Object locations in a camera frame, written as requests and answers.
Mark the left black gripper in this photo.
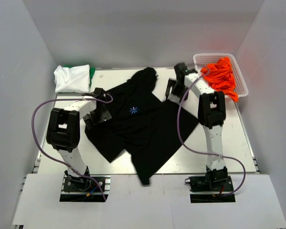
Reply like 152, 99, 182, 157
83, 105, 112, 131

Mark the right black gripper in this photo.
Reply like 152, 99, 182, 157
166, 78, 190, 103

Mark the black t-shirt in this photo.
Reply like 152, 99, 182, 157
85, 67, 198, 186

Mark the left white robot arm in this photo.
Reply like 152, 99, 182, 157
46, 88, 113, 190

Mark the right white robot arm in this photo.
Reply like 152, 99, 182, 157
165, 62, 228, 192

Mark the white plastic mesh basket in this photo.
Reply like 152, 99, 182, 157
193, 53, 248, 98

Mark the white folded t-shirt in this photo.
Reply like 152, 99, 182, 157
54, 64, 90, 94

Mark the orange crumpled t-shirt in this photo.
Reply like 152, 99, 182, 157
200, 57, 239, 102

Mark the green folded t-shirt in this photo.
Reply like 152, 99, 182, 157
63, 65, 96, 87

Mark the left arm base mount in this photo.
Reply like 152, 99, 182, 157
60, 175, 111, 203

